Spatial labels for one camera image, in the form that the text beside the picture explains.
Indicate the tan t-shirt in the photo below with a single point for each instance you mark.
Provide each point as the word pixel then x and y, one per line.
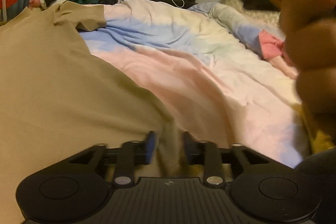
pixel 58 99

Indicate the pastel pillow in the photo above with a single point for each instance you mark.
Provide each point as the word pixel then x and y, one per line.
pixel 265 40

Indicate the quilted beige headboard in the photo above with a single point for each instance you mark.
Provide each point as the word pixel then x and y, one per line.
pixel 270 17

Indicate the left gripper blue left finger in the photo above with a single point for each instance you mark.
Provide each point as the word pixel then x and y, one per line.
pixel 124 159

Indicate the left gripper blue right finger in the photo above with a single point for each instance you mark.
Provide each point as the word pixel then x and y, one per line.
pixel 212 158

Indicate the person's right hand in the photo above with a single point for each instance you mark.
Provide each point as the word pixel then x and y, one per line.
pixel 310 44

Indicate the pastel tie-dye duvet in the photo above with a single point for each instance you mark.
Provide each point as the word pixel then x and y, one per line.
pixel 214 87

